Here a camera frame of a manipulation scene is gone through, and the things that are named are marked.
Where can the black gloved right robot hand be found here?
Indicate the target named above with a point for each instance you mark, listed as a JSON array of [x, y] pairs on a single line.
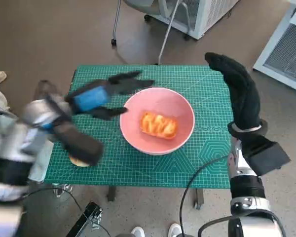
[[244, 93]]

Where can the long braided toy bread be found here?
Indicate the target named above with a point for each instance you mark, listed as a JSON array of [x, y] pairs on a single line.
[[158, 124]]

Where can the person's white shoe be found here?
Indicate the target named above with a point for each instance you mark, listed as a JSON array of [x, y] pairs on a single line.
[[137, 232], [174, 230]]

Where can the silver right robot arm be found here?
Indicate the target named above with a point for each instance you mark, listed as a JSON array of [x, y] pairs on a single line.
[[246, 182]]

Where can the pink bowl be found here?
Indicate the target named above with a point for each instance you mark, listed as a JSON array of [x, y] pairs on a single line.
[[162, 98]]

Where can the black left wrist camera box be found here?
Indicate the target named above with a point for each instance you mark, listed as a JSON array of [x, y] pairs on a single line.
[[81, 145]]

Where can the green cutting mat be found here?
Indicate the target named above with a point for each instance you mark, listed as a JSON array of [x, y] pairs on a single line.
[[138, 170]]

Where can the black flat device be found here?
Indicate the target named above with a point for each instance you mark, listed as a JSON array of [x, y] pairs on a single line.
[[86, 217]]

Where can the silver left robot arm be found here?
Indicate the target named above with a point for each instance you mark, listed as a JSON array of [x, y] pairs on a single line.
[[37, 113]]

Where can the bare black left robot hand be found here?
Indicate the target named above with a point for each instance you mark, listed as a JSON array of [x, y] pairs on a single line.
[[91, 98]]

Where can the white cabinet with vent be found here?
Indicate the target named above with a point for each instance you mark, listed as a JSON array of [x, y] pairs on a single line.
[[269, 49]]

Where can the round toy bread bun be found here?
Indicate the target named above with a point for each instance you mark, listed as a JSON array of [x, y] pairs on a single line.
[[76, 162]]

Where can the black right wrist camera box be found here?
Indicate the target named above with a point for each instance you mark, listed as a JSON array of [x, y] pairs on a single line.
[[266, 155]]

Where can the white air unit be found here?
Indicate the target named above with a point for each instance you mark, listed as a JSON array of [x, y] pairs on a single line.
[[212, 14]]

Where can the person's leg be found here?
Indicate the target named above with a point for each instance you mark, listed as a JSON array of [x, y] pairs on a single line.
[[42, 165]]

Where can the grey office chair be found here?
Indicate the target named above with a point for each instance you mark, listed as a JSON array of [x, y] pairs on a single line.
[[140, 3]]

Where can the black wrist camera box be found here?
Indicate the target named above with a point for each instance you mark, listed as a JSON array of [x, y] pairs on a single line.
[[81, 145], [266, 155]]

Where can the black table leg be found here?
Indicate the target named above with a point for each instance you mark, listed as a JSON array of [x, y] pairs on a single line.
[[61, 188], [199, 198], [111, 193]]

